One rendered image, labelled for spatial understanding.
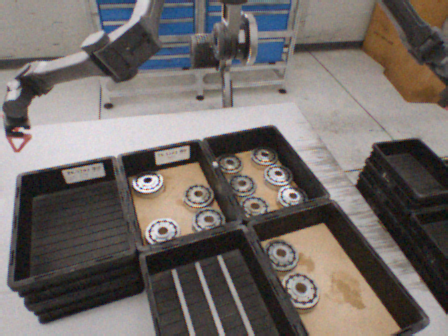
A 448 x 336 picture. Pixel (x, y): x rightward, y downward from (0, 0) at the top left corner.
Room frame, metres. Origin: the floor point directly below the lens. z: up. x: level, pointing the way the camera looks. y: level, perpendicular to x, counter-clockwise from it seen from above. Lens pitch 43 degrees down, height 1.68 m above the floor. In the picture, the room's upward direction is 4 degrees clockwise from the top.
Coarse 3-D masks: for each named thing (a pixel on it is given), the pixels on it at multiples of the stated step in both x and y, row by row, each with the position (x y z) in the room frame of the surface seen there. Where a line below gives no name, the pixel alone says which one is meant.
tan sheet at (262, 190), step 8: (248, 152) 1.00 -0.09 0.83; (248, 160) 0.95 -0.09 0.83; (248, 168) 0.90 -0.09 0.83; (256, 176) 0.86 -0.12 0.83; (264, 184) 0.83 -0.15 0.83; (256, 192) 0.78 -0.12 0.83; (264, 192) 0.79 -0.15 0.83; (272, 192) 0.79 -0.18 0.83; (272, 200) 0.75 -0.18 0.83; (272, 208) 0.72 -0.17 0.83
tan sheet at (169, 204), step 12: (180, 168) 0.88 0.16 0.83; (192, 168) 0.88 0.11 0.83; (132, 180) 0.80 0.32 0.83; (168, 180) 0.81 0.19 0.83; (180, 180) 0.82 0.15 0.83; (192, 180) 0.82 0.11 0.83; (204, 180) 0.82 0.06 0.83; (132, 192) 0.74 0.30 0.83; (168, 192) 0.75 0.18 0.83; (180, 192) 0.76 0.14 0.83; (144, 204) 0.69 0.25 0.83; (156, 204) 0.70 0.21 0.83; (168, 204) 0.70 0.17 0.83; (180, 204) 0.71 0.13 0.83; (216, 204) 0.72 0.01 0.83; (144, 216) 0.65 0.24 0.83; (156, 216) 0.65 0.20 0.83; (168, 216) 0.65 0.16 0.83; (180, 216) 0.66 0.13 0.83; (192, 216) 0.66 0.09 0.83; (144, 228) 0.60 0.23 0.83; (180, 228) 0.61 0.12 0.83; (144, 240) 0.56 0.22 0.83
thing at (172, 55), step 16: (96, 0) 2.48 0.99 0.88; (112, 0) 2.51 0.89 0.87; (128, 0) 2.55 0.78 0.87; (176, 0) 2.65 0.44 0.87; (192, 0) 2.68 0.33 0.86; (112, 16) 2.51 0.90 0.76; (128, 16) 2.54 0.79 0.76; (176, 16) 2.64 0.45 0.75; (192, 16) 2.68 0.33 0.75; (160, 32) 2.61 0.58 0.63; (176, 32) 2.65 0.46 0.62; (192, 32) 2.68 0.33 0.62; (128, 48) 2.52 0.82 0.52; (176, 48) 2.64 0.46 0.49; (144, 64) 2.56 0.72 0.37; (160, 64) 2.60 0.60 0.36; (176, 64) 2.64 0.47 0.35
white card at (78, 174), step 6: (78, 168) 0.75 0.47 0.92; (84, 168) 0.76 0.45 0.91; (90, 168) 0.77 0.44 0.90; (96, 168) 0.78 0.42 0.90; (102, 168) 0.78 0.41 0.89; (66, 174) 0.74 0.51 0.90; (72, 174) 0.74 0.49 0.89; (78, 174) 0.75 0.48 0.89; (84, 174) 0.76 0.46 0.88; (90, 174) 0.77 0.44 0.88; (96, 174) 0.77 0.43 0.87; (102, 174) 0.78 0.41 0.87; (66, 180) 0.74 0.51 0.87; (72, 180) 0.74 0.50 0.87; (78, 180) 0.75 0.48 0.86
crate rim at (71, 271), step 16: (96, 160) 0.78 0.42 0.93; (112, 160) 0.79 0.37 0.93; (16, 192) 0.62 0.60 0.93; (16, 208) 0.56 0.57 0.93; (16, 224) 0.51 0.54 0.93; (128, 224) 0.54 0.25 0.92; (16, 240) 0.46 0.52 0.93; (112, 256) 0.44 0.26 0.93; (128, 256) 0.44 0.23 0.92; (48, 272) 0.38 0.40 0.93; (64, 272) 0.39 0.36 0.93; (80, 272) 0.40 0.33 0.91; (16, 288) 0.34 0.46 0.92
